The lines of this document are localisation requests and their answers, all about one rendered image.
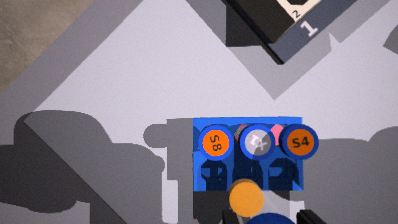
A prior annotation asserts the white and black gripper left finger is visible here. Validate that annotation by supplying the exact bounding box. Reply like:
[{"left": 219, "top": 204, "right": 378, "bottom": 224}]
[{"left": 222, "top": 210, "right": 240, "bottom": 224}]

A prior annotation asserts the blue tube cap with grey x1 dot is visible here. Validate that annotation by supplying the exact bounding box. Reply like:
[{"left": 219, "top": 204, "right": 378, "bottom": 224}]
[{"left": 234, "top": 124, "right": 276, "bottom": 160}]

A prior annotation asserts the blue tube rack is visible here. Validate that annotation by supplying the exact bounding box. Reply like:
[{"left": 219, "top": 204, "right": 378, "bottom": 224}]
[{"left": 193, "top": 117, "right": 303, "bottom": 191}]

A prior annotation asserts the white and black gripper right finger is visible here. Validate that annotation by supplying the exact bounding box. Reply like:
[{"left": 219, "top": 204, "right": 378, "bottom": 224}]
[{"left": 296, "top": 210, "right": 326, "bottom": 224}]

